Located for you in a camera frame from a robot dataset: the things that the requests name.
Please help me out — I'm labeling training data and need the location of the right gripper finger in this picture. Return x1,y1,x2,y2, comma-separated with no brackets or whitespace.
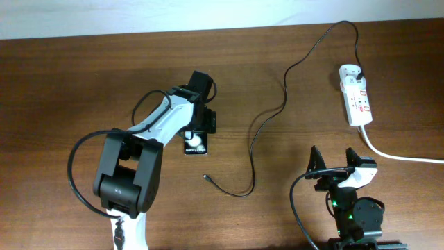
306,145,327,173
345,147,360,167

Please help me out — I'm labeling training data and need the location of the black charger cable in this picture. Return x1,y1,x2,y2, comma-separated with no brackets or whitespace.
203,20,364,198

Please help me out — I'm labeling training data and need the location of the white USB charger plug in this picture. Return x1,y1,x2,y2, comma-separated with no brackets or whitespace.
339,64,366,93

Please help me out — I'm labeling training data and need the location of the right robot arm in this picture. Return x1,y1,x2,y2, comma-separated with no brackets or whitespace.
305,146,408,249

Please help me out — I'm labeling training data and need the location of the black smartphone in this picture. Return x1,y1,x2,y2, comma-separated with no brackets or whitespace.
184,131,208,155

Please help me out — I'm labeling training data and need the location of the white power strip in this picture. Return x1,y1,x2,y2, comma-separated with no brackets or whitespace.
339,64,374,127

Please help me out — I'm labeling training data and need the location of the white power strip cord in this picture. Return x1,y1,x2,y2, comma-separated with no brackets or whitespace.
358,125,444,165

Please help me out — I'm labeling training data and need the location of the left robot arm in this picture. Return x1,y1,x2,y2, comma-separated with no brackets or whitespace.
93,71,216,249

